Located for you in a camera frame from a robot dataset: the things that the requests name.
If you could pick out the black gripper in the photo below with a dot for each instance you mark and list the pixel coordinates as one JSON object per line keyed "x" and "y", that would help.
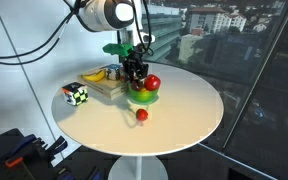
{"x": 134, "y": 63}

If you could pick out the yellow banana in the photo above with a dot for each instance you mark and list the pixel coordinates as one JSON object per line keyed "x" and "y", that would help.
{"x": 95, "y": 76}

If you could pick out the white red green cube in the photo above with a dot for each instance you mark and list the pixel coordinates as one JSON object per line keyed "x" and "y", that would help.
{"x": 74, "y": 94}

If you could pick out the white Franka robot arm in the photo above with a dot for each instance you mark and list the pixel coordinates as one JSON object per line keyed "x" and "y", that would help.
{"x": 100, "y": 13}

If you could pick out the dark plum fruit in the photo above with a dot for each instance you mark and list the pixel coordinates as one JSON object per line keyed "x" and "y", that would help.
{"x": 136, "y": 86}

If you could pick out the wooden tray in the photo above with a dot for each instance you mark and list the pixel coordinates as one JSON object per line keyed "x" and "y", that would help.
{"x": 107, "y": 87}

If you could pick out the orange fruit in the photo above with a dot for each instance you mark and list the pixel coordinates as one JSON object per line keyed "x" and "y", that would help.
{"x": 143, "y": 89}

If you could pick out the red apple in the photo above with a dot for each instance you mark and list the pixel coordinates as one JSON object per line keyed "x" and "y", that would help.
{"x": 152, "y": 82}

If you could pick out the green bowl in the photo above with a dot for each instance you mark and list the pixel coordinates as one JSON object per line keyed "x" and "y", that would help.
{"x": 143, "y": 96}

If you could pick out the blue white picture cube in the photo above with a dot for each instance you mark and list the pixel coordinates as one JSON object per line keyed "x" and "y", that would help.
{"x": 114, "y": 72}

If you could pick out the small red fruit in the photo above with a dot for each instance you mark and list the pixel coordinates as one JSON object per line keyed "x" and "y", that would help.
{"x": 142, "y": 115}

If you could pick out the black pegboard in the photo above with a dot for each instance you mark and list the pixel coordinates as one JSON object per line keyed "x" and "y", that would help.
{"x": 4, "y": 150}

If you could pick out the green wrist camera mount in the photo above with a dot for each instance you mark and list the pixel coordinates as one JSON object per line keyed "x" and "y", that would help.
{"x": 117, "y": 49}

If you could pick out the white table pedestal base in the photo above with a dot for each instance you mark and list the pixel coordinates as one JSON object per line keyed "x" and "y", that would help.
{"x": 137, "y": 168}

